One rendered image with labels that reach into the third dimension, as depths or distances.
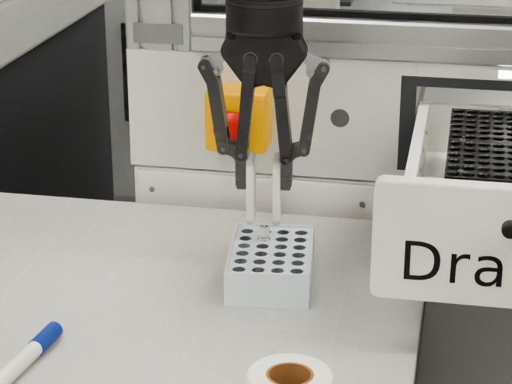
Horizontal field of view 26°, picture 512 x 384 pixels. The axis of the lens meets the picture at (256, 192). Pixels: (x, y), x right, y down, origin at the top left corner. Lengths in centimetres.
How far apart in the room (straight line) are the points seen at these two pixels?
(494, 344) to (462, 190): 47
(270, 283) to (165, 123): 33
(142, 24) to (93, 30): 97
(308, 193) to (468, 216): 40
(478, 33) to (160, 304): 46
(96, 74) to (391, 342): 138
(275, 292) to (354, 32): 33
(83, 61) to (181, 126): 92
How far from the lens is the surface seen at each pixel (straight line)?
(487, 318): 137
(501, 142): 115
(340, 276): 116
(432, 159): 128
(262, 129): 126
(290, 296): 109
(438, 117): 130
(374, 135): 129
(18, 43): 188
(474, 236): 96
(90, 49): 227
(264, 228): 115
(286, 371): 92
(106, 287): 114
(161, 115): 133
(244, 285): 108
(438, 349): 140
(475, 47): 126
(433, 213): 95
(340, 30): 126
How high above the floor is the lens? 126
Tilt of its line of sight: 21 degrees down
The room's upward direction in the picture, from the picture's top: straight up
